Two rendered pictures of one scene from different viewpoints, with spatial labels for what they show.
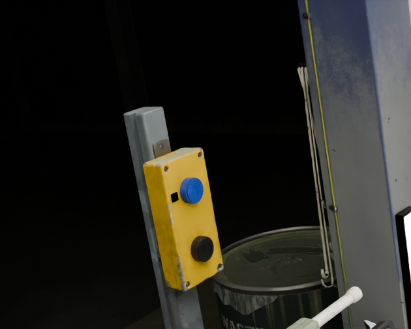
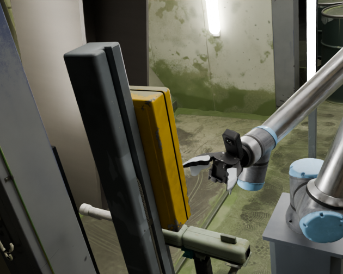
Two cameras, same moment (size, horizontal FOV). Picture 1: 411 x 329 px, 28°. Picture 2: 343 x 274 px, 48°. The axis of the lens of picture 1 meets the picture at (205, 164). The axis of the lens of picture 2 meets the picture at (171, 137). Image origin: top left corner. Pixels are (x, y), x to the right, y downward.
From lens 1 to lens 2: 172 cm
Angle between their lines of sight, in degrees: 93
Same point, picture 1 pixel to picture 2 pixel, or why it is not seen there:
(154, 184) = (165, 117)
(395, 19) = not seen: outside the picture
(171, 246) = (181, 177)
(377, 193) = (39, 139)
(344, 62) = not seen: outside the picture
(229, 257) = not seen: outside the picture
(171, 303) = (159, 262)
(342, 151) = (2, 120)
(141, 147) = (122, 91)
